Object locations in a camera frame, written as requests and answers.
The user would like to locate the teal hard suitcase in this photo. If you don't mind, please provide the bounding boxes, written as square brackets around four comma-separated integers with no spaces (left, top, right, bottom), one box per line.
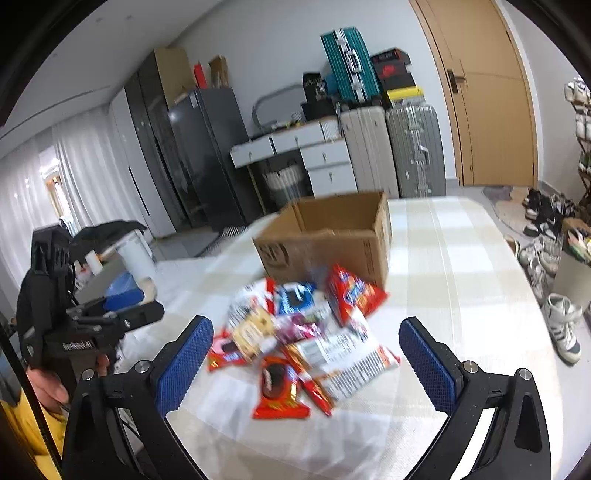
[321,27,381,104]

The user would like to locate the small red Oreo packet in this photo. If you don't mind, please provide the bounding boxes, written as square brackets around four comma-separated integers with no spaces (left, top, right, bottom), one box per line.
[207,331,250,372]

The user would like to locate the dark grey refrigerator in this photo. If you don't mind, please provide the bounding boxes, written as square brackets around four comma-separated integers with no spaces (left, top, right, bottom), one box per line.
[169,87,263,231]

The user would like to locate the woven laundry basket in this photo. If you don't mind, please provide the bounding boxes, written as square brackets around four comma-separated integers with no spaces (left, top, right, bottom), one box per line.
[260,163,310,209]

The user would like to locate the long red snack bar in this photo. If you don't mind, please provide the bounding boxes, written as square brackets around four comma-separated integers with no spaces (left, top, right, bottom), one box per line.
[280,345,335,417]

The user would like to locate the white orange snack bag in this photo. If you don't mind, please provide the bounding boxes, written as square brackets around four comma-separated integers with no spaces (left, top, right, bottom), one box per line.
[287,329,401,404]

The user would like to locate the black red shoe box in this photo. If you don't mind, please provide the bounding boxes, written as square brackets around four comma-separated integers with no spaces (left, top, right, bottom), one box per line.
[370,48,416,92]

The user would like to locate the white ribbed suitcase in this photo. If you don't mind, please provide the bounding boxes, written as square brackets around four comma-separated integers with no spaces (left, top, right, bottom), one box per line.
[339,106,400,199]

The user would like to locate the blue Oreo packet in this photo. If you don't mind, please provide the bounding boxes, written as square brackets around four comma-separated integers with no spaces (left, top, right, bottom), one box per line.
[274,282,317,315]

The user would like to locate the beige cracker packet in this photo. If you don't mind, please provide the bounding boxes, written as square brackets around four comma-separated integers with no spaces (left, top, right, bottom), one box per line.
[231,307,277,361]

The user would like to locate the wooden door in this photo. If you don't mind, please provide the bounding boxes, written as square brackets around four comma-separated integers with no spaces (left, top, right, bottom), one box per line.
[412,1,538,187]

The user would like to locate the person's left hand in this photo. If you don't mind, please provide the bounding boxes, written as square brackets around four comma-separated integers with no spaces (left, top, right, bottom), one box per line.
[26,366,69,420]

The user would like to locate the black glass cabinet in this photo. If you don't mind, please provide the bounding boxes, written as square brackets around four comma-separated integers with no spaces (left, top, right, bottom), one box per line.
[124,48,206,231]

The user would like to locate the white bucket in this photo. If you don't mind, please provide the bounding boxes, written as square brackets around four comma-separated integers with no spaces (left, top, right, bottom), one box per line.
[114,230,156,281]

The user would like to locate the white sneaker on floor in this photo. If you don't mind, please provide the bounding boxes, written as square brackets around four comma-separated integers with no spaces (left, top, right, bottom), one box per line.
[542,293,583,365]

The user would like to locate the purple grape candy bag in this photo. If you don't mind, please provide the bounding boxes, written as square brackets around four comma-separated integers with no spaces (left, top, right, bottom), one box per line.
[273,313,327,345]

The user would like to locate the yellow left sleeve forearm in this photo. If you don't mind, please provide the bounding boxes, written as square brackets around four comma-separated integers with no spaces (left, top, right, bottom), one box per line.
[1,395,61,479]

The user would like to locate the red Oreo cookie packet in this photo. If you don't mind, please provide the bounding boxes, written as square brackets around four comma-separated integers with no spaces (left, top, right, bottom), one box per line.
[252,356,311,420]

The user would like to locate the red chips snack bag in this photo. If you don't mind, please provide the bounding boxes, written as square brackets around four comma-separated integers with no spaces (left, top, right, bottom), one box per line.
[325,264,388,327]

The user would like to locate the metal shoe rack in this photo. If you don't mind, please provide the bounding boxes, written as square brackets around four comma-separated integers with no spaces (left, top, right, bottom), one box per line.
[564,77,591,209]

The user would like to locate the white drawer desk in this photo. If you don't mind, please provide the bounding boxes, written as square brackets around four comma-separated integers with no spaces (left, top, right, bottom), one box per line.
[230,116,358,197]

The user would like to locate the brown SF cardboard box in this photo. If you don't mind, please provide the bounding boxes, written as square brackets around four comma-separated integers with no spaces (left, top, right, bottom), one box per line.
[253,191,392,287]

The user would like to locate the silver aluminium suitcase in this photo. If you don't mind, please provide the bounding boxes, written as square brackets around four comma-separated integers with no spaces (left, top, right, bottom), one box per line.
[386,104,446,198]

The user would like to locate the yellow black box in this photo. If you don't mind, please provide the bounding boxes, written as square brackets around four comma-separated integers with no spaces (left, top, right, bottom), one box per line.
[387,86,425,107]

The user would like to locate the blue plastic basin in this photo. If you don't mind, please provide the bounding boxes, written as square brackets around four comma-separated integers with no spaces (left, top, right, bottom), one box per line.
[105,271,137,297]

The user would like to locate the white curtains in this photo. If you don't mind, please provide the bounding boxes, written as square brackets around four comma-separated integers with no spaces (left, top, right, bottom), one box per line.
[1,106,147,286]

